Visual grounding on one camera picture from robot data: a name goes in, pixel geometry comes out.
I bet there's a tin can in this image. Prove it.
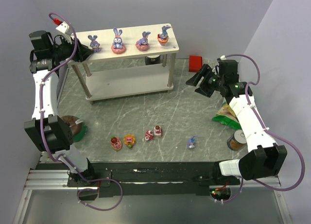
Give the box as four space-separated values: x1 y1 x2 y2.
227 130 247 151

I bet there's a strawberry cake toy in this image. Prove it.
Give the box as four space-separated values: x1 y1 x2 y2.
154 125 162 137

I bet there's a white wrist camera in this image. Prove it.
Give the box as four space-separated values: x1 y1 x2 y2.
217 55 227 62
56 22 73 43

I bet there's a pink white roll cake toy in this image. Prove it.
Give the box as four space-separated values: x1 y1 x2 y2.
144 130 154 141

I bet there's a pink strawberry bear toy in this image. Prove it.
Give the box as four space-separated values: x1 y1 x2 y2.
110 136 122 151

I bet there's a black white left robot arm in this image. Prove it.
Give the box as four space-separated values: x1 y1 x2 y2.
24 31 96 183

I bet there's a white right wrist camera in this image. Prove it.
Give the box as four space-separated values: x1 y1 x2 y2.
217 55 227 62

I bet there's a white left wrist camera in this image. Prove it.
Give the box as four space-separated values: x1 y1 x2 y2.
56 22 73 43

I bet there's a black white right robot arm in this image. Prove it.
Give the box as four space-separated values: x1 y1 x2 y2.
186 60 287 180

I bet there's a red plastic block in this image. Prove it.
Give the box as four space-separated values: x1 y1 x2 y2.
189 55 203 73

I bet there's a small purple bunny toy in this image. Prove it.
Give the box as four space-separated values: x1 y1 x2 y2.
187 135 197 149

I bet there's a white two-tier wooden shelf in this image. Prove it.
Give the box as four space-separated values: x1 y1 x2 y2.
69 23 179 103

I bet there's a green chips bag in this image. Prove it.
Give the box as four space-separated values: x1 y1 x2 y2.
212 99 242 130

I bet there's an orange sunflower toy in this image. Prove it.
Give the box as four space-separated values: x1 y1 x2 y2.
123 135 136 149

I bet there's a black jar behind shelf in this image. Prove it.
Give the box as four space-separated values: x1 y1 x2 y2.
145 54 161 65

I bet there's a chocolate donut on green plate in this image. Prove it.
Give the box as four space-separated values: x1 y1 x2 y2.
61 115 87 142

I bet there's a purple bunny with red bow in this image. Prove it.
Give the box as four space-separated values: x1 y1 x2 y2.
87 34 102 53

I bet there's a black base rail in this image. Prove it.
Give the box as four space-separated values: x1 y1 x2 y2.
67 162 240 198

